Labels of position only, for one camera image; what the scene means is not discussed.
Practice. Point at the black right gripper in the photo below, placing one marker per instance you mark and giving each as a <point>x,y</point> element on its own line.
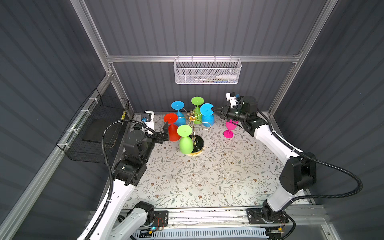
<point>222,114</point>

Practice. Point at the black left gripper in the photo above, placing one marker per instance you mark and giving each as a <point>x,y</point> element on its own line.
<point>159,139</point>

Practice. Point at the pink wine glass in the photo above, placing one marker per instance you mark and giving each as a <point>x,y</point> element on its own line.
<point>231,125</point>

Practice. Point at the blue wine glass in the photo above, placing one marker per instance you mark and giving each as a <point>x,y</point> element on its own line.
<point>178,106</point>
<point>207,114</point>

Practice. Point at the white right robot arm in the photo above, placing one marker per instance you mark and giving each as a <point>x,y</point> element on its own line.
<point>298,174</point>

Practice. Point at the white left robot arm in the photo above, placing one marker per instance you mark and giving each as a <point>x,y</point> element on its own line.
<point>123,178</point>

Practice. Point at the red wine glass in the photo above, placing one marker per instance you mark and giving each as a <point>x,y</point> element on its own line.
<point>171,119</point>

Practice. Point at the front green wine glass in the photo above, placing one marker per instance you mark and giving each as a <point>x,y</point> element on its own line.
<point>186,143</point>

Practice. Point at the green wine glass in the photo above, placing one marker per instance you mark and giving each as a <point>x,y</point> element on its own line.
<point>197,102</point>
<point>186,143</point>

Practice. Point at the back green wine glass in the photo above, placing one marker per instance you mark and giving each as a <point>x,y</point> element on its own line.
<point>197,102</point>

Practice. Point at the white vented cover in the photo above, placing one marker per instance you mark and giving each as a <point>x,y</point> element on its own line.
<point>205,233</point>

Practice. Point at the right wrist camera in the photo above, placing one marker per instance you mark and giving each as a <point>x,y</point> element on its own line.
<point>235,101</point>

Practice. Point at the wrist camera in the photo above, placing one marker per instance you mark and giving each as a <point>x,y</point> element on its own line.
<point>147,117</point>
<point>235,101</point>

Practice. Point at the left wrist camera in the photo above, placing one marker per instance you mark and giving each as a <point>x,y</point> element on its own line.
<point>147,117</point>

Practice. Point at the gold wire glass rack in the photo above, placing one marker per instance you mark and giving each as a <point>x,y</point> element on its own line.
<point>197,140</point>

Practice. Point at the white mesh wall basket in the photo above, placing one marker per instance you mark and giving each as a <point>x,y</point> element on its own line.
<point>207,71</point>

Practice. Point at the black wire side basket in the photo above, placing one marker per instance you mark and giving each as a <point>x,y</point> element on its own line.
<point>83,142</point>

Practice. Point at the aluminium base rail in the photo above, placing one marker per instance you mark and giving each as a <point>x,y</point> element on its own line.
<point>236,217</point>

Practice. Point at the aluminium corner frame post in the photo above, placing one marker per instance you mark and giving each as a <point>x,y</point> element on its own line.
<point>95,38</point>

